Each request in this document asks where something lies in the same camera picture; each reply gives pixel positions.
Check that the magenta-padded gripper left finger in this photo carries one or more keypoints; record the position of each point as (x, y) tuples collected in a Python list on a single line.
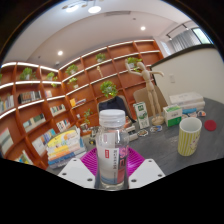
[(78, 173)]

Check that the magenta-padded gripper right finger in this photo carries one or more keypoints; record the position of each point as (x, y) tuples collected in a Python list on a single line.
[(146, 172)]

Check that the clear plastic water bottle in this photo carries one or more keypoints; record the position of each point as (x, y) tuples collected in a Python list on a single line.
[(112, 150)]

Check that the stack of colourful books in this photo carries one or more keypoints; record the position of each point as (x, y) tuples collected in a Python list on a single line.
[(65, 148)]

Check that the pile of orange-covered books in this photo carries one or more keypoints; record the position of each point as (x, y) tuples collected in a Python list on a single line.
[(132, 128)]

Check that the yellow striped mug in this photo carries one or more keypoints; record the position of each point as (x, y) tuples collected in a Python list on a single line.
[(188, 138)]

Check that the tall green white carton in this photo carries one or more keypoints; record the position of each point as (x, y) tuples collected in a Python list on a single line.
[(141, 115)]

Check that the small green white box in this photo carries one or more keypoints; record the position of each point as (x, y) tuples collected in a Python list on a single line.
[(172, 115)]

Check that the orange wooden shelf unit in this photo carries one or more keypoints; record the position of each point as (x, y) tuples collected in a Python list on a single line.
[(36, 110)]

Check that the dark office chair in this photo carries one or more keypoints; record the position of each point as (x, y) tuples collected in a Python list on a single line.
[(111, 104)]

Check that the wooden artist mannequin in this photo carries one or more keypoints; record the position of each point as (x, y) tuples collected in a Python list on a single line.
[(150, 93)]

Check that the flat round red coaster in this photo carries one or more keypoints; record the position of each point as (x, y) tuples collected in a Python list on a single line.
[(210, 125)]

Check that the grey curtain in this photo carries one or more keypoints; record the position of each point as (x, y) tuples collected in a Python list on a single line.
[(185, 40)]

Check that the window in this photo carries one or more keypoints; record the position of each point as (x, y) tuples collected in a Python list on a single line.
[(202, 35)]

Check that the ceiling lamp with round lights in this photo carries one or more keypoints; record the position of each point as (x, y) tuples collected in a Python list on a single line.
[(93, 8)]

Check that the white wall switch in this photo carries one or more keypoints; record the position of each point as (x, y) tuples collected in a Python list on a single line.
[(172, 78)]

